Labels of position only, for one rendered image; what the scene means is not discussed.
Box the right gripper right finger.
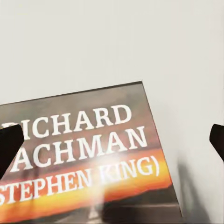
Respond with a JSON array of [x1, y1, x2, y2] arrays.
[[209, 124, 224, 161]]

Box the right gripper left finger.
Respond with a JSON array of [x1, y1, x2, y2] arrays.
[[0, 124, 24, 180]]

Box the hardback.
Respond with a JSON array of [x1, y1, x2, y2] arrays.
[[0, 81, 184, 224]]

